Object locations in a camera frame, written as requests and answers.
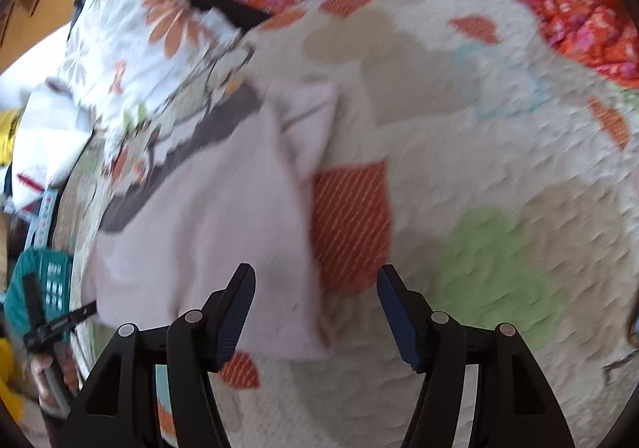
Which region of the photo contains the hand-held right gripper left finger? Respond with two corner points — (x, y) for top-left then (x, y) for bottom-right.
(56, 263), (257, 448)

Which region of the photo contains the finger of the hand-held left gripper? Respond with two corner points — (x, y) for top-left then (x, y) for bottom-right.
(20, 273), (98, 354)

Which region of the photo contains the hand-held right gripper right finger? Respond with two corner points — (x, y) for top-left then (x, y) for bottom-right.
(376, 265), (587, 448)

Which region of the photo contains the light pink small garment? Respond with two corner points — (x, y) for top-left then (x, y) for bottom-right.
(80, 78), (343, 361)

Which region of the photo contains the teal plastic basket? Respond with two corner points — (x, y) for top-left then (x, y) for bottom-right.
(4, 248), (75, 344)

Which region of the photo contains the leaf-print quilted bedspread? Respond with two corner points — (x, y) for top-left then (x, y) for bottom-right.
(50, 0), (639, 448)

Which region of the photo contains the white paper bag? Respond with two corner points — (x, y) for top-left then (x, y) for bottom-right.
(11, 81), (95, 214)

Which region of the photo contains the yellow cloth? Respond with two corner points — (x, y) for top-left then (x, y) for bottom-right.
(0, 108), (23, 169)

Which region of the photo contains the white floral pillow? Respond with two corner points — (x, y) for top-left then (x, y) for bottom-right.
(52, 0), (245, 129)

